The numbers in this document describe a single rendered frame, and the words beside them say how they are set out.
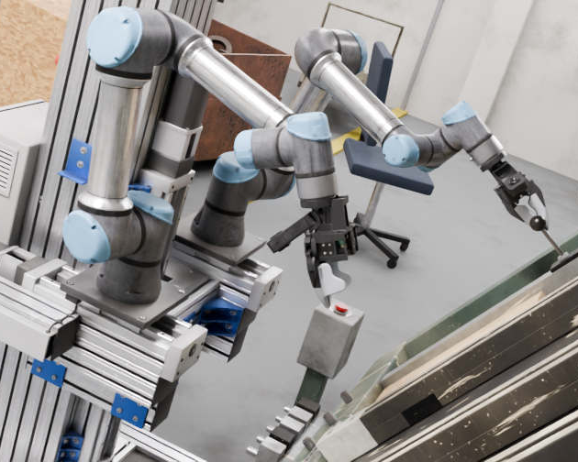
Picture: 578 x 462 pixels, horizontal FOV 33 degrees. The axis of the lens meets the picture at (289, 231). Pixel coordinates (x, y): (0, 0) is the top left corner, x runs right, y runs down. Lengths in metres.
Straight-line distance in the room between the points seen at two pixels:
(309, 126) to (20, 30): 2.29
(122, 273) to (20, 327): 0.25
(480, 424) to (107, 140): 0.96
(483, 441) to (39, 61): 2.66
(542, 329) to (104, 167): 0.93
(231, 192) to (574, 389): 1.36
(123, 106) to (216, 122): 4.11
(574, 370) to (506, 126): 8.21
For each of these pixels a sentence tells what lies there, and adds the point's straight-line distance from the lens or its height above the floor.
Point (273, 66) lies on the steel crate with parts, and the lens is 6.37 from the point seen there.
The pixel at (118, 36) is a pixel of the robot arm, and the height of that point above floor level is 1.63.
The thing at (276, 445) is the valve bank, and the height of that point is 0.77.
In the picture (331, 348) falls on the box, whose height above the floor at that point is 0.84.
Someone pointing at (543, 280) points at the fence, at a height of 1.33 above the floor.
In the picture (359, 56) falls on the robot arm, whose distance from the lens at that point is 2.60.
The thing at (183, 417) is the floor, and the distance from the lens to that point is 3.83.
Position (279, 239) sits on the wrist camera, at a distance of 1.84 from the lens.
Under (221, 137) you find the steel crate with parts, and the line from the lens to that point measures 6.23.
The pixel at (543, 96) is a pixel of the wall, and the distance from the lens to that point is 9.58.
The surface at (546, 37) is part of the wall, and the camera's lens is 9.53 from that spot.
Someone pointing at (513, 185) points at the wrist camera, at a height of 1.52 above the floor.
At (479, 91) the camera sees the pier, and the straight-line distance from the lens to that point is 9.47.
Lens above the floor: 2.07
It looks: 21 degrees down
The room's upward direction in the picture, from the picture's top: 18 degrees clockwise
